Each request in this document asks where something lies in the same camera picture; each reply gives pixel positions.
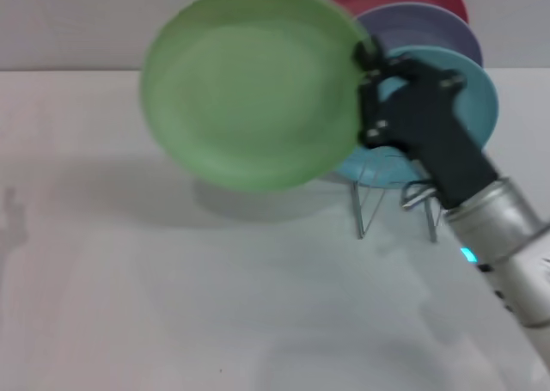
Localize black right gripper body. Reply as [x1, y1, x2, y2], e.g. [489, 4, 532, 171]
[381, 80, 503, 211]

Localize green round plate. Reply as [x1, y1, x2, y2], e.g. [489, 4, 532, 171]
[139, 0, 370, 191]

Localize purple round plate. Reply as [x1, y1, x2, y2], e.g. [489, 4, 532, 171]
[354, 2, 484, 68]

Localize teal blue round plate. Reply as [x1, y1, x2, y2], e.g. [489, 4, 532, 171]
[334, 45, 500, 190]

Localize right gripper cable with connector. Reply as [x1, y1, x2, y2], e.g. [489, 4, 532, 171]
[400, 181, 436, 212]

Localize silver wire plate rack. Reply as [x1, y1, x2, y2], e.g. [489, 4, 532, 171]
[351, 150, 443, 245]

